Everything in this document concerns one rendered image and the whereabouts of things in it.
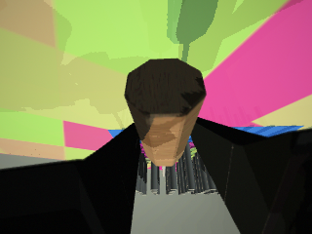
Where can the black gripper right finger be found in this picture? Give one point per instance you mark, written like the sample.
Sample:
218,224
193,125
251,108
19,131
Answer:
252,173

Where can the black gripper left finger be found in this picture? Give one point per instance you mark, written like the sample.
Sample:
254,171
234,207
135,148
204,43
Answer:
102,186

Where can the blue flat strip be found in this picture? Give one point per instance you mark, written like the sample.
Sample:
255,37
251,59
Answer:
263,131

